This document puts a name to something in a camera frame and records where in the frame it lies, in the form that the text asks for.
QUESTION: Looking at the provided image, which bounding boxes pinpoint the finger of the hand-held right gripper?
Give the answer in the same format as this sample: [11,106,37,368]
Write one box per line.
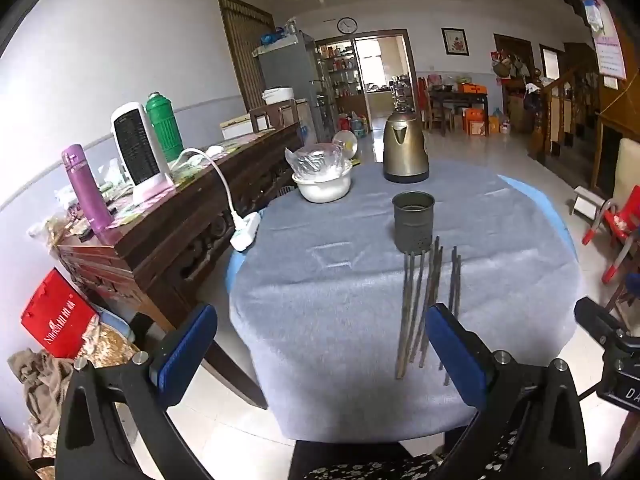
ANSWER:
[574,297,632,347]

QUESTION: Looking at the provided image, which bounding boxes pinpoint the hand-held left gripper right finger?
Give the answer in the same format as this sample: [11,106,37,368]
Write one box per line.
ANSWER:
[424,303,590,480]

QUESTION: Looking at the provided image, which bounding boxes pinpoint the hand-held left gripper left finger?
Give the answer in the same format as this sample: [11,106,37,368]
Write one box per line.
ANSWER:
[56,304,219,480]

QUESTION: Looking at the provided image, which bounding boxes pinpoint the row of metal chopsticks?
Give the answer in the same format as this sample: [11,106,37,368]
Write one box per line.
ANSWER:
[395,236,463,387]

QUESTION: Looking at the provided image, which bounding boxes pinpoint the metal chopstick holder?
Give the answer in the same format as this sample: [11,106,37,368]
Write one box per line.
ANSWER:
[391,191,435,253]

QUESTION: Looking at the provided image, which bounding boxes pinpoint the gold patterned cloth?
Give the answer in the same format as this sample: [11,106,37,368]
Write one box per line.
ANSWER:
[75,322,141,366]

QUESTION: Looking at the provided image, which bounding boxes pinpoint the red plastic chair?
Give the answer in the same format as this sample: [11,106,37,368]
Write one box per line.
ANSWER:
[581,199,640,283]

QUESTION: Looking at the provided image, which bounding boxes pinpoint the white step stool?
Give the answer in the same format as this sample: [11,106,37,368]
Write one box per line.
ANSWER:
[570,185,608,221]

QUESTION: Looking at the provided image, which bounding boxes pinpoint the dark wooden sideboard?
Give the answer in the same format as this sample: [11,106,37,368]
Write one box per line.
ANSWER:
[55,122,303,331]

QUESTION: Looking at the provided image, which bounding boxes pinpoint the red paper bag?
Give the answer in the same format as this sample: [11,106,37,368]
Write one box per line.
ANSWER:
[20,267,98,360]

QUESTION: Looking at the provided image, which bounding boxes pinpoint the dark floral cloth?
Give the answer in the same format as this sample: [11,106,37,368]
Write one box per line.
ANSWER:
[300,400,531,480]

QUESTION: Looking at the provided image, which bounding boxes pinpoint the grey tablecloth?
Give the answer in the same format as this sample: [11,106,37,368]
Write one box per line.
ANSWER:
[229,157,581,443]

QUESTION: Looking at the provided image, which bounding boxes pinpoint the cream armchair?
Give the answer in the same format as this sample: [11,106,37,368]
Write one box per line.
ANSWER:
[611,137,640,206]

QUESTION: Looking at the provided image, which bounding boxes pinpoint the crumpled beige cloth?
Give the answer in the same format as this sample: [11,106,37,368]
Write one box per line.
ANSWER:
[7,347,73,436]

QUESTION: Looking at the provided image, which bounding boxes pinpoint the purple bottle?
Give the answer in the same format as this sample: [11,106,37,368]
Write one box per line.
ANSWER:
[61,144,113,233]

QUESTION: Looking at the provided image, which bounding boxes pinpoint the white electric heater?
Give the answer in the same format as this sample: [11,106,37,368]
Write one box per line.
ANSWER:
[110,102,176,203]

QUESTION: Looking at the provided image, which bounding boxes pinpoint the white bowl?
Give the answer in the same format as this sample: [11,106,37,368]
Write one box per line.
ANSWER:
[292,162,353,204]

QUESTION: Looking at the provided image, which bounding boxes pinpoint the gold electric kettle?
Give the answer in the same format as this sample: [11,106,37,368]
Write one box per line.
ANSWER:
[382,109,430,183]

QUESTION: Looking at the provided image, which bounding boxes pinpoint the wooden stair railing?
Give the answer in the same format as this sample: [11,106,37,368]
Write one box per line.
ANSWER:
[527,67,601,161]

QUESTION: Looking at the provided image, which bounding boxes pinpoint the green thermos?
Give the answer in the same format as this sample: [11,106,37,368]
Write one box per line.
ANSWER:
[145,92,185,163]

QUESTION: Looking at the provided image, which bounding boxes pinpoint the white chest freezer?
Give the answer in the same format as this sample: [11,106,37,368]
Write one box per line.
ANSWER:
[220,115,261,141]

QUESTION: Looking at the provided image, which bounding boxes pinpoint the clear plastic bag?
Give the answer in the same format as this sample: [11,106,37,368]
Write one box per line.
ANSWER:
[285,142,353,178]

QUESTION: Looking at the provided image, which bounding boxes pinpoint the tall orange box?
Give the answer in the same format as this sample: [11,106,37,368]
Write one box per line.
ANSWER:
[462,107,488,136]

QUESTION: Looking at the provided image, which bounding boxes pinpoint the small white fan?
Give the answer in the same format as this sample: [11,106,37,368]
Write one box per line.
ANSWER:
[331,130,359,161]

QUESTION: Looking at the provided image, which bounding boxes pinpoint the wooden chair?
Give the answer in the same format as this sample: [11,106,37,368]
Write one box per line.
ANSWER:
[248,99,301,133]

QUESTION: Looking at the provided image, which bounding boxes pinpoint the wooden dining table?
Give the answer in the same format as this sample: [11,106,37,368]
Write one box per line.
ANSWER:
[427,91,491,136]

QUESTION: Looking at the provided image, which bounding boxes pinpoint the white rice cooker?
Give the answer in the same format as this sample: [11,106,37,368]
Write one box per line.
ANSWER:
[262,87,296,107]

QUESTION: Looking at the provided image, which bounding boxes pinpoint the grey refrigerator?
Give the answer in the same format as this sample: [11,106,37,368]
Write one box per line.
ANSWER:
[252,30,331,146]

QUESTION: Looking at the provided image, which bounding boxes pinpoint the shelf with bottles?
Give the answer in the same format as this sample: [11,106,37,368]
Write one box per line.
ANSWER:
[315,42,361,126]

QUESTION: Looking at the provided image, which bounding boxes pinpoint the white power cable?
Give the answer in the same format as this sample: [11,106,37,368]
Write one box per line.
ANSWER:
[170,147,240,221]

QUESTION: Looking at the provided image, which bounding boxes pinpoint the pink wall calendar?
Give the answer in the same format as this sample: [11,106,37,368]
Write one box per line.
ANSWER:
[582,0,627,81]

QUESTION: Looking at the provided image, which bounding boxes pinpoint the framed wall picture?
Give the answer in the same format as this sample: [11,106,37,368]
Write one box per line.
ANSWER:
[441,27,471,57]

